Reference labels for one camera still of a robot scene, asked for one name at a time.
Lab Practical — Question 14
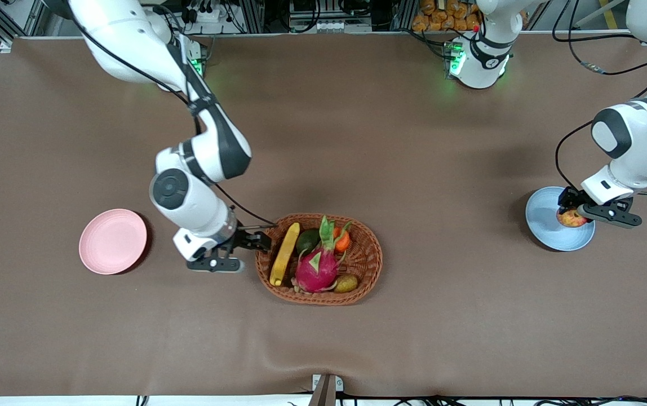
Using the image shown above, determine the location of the red yellow apple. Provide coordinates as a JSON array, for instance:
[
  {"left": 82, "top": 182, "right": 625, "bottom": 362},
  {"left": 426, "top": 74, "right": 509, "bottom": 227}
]
[{"left": 557, "top": 208, "right": 590, "bottom": 228}]

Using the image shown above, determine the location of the grey metal table bracket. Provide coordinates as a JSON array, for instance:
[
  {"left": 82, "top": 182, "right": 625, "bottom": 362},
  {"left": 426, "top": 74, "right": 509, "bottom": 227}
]
[{"left": 311, "top": 373, "right": 345, "bottom": 406}]

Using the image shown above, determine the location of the pink round plate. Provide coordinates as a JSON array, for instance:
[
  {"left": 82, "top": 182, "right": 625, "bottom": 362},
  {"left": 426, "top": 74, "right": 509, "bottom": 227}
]
[{"left": 78, "top": 209, "right": 148, "bottom": 276}]

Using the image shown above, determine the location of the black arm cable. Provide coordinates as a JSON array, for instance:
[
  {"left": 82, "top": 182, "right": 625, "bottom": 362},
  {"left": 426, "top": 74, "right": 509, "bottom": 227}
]
[
  {"left": 551, "top": 0, "right": 647, "bottom": 197},
  {"left": 69, "top": 6, "right": 277, "bottom": 228}
]

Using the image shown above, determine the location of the pink dragon fruit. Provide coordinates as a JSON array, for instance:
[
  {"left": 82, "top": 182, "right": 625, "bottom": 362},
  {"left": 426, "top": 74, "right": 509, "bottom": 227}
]
[{"left": 293, "top": 214, "right": 353, "bottom": 294}]

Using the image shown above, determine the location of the light blue round plate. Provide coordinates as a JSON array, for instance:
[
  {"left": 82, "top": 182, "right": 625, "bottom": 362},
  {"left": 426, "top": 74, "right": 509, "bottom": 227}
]
[{"left": 525, "top": 186, "right": 596, "bottom": 252}]

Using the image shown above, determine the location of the dark green avocado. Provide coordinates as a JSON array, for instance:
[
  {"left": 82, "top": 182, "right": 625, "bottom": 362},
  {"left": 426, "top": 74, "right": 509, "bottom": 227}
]
[{"left": 295, "top": 228, "right": 321, "bottom": 255}]

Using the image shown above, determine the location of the brown table cover mat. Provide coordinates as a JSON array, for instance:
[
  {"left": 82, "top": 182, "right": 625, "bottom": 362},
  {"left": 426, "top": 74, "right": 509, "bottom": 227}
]
[{"left": 0, "top": 31, "right": 647, "bottom": 398}]

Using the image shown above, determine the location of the brown wicker basket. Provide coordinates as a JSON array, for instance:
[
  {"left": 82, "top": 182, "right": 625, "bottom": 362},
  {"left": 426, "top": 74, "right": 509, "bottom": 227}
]
[{"left": 254, "top": 213, "right": 383, "bottom": 306}]

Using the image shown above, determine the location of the white power strip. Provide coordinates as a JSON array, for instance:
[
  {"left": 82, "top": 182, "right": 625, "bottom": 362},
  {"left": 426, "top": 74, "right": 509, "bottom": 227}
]
[{"left": 184, "top": 0, "right": 229, "bottom": 24}]

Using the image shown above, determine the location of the orange snack bag pile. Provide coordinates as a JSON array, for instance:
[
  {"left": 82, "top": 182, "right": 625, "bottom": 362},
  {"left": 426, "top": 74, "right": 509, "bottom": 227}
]
[{"left": 412, "top": 0, "right": 481, "bottom": 33}]

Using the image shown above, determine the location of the yellow-brown pear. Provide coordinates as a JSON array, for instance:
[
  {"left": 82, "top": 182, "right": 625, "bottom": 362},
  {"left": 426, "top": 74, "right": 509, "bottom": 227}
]
[{"left": 333, "top": 273, "right": 359, "bottom": 294}]

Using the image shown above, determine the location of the yellow banana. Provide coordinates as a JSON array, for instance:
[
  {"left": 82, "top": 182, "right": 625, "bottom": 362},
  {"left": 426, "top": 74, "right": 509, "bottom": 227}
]
[{"left": 269, "top": 222, "right": 300, "bottom": 287}]

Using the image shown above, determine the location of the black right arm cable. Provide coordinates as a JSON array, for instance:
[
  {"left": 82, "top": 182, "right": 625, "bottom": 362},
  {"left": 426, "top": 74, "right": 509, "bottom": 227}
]
[{"left": 69, "top": 6, "right": 277, "bottom": 228}]

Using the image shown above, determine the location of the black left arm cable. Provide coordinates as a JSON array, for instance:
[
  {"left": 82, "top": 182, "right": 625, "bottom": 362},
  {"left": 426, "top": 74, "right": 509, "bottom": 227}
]
[{"left": 551, "top": 0, "right": 647, "bottom": 197}]

